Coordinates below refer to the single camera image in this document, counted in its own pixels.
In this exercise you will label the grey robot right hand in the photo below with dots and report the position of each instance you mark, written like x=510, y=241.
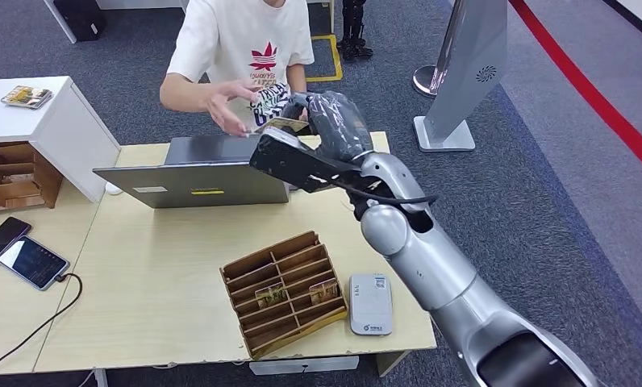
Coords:
x=339, y=125

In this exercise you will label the person's right hand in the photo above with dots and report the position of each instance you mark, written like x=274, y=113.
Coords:
x=222, y=101

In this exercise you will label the golden patterned room key card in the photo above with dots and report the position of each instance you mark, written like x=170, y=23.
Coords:
x=283, y=125

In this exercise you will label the brown cardboard card organizer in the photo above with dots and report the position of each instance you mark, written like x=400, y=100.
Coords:
x=299, y=328

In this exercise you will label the person's left forearm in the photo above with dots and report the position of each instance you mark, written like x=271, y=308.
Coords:
x=297, y=77

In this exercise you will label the person's right forearm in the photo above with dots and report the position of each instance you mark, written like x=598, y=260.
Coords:
x=185, y=96

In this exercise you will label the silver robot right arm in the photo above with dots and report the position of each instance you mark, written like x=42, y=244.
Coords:
x=433, y=267

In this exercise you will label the person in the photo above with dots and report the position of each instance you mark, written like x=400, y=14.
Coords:
x=235, y=32

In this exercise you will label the white card reader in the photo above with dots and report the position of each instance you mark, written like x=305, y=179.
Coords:
x=370, y=304

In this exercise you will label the grey laptop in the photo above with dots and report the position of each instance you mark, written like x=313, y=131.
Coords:
x=193, y=187

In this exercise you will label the chrome stanchion base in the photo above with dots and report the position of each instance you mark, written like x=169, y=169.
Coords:
x=422, y=83

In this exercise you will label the black robot legs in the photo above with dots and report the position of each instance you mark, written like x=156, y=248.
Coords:
x=353, y=27

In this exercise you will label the silver kiosk stand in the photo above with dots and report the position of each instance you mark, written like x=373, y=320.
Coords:
x=465, y=69

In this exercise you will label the white mouse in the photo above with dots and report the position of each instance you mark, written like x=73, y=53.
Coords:
x=112, y=189

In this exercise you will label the white cabinet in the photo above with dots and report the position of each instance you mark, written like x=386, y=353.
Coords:
x=64, y=128

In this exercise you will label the black box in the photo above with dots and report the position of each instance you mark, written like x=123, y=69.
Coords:
x=80, y=18

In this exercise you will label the white desk leg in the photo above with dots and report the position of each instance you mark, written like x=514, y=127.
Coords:
x=62, y=21

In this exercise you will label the brown cardboard shelf organizer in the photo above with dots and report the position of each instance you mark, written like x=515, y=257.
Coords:
x=48, y=181

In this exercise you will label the stack of patterned cards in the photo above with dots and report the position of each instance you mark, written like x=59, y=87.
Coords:
x=26, y=98

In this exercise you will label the wooden table side panel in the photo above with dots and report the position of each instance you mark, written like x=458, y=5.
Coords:
x=388, y=363

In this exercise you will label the white drawer under table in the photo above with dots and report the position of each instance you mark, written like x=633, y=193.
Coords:
x=299, y=366

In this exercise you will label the phone with lit screen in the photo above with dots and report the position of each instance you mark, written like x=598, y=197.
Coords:
x=32, y=263

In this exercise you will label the red barrier belt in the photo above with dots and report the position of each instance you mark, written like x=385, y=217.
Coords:
x=623, y=124

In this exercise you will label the white table leg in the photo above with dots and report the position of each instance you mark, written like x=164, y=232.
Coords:
x=101, y=379

